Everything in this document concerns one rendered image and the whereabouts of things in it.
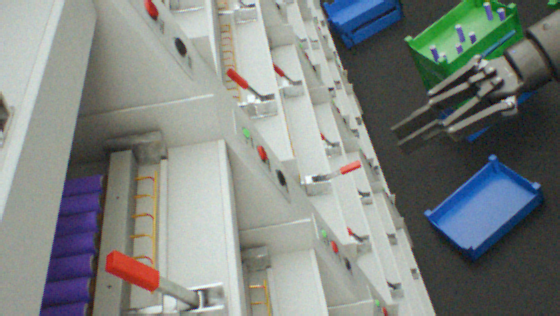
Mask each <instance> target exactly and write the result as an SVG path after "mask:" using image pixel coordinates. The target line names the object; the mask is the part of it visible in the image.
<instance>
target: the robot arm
mask: <svg viewBox="0 0 560 316"><path fill-rule="evenodd" d="M526 36H527V38H528V40H527V39H526V38H523V39H521V40H518V41H517V42H516V43H514V44H513V45H511V46H509V47H507V48H506V49H505V50H504V51H503V55H502V56H501V57H500V58H495V59H492V60H490V61H489V62H488V61H486V60H483V59H482V58H480V55H475V56H474V57H473V58H472V59H471V60H470V61H469V62H468V64H467V65H465V66H464V67H462V69H460V70H458V71H456V73H454V74H453V75H452V76H449V77H448V78H447V79H445V80H444V81H443V82H441V83H439V84H438V85H437V86H436V87H435V88H433V89H430V91H429V92H428V95H429V102H428V103H427V104H426V105H424V107H422V108H419V109H417V111H415V112H413V113H412V114H411V116H409V117H408V118H406V119H405V120H404V121H402V122H399V123H398V124H397V125H395V126H393V127H392V128H391V131H392V132H393V133H394V135H396V136H397V137H398V140H399V142H398V147H399V148H401V149H402V151H403V152H404V153H405V155H410V154H411V153H413V152H415V151H416V150H418V149H420V148H422V147H424V146H425V145H427V146H428V145H431V144H432V143H433V142H437V141H438V140H440V139H441V138H443V137H444V136H450V137H451V138H452V139H453V140H454V141H455V142H459V141H461V140H463V139H464V138H466V137H468V136H472V135H474V134H476V133H477V132H479V131H481V130H482V129H486V128H488V127H489V126H491V125H493V124H495V123H499V122H500V121H502V120H505V119H509V118H514V117H517V116H519V111H518V110H517V108H516V101H517V100H518V99H519V98H520V97H521V96H522V95H523V94H524V92H529V93H531V92H533V91H537V89H539V88H541V87H543V85H547V84H548V83H549V82H551V81H552V77H553V78H554V79H555V80H556V81H557V82H560V9H559V10H556V11H555V12H553V13H552V14H551V15H549V16H546V17H545V18H544V19H542V20H541V21H540V22H537V23H535V24H534V25H533V26H531V27H529V28H527V29H526ZM476 84H477V85H476ZM477 86H478V87H477ZM474 96H475V97H474ZM472 97H474V98H473V99H472V100H470V101H469V103H466V104H465V105H463V107H461V108H460V109H457V110H456V112H454V113H453V114H452V115H450V116H449V117H447V118H446V119H444V121H443V122H441V121H440V119H439V120H438V121H437V119H438V117H437V116H440V115H439V113H440V112H442V111H444V110H446V109H450V108H451V107H453V106H455V105H456V104H459V103H461V102H464V101H466V100H468V99H469V98H472ZM458 132H459V133H458Z"/></svg>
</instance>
